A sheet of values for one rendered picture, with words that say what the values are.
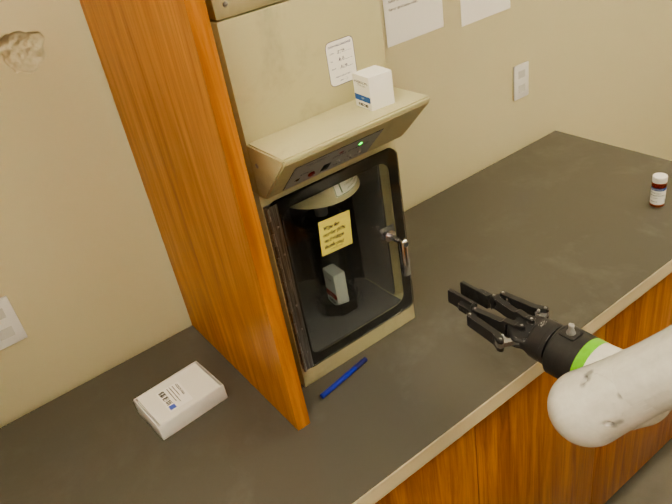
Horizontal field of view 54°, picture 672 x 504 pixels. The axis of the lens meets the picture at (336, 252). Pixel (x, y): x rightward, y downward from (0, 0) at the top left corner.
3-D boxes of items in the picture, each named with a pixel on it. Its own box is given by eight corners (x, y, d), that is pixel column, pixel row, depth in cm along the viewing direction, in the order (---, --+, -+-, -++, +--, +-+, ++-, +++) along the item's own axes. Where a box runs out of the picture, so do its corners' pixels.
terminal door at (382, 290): (305, 369, 139) (265, 204, 117) (412, 303, 152) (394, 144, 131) (307, 371, 138) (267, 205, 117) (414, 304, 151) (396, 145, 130)
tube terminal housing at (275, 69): (247, 336, 159) (151, 9, 118) (351, 277, 173) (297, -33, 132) (304, 388, 141) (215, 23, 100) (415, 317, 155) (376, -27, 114)
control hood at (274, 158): (257, 196, 116) (244, 144, 111) (394, 133, 130) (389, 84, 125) (293, 216, 108) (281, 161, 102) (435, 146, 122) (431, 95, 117)
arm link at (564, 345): (567, 402, 107) (601, 374, 111) (570, 347, 101) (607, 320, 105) (537, 383, 112) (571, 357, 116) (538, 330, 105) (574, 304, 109)
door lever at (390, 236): (397, 265, 143) (388, 270, 142) (393, 228, 138) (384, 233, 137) (414, 274, 139) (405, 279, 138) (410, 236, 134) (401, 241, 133)
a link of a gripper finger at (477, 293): (487, 296, 122) (490, 294, 123) (460, 281, 128) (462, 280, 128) (487, 309, 124) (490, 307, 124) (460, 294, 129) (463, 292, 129)
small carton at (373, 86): (356, 105, 118) (351, 72, 115) (379, 96, 120) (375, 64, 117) (372, 111, 114) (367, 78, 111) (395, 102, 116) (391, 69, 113)
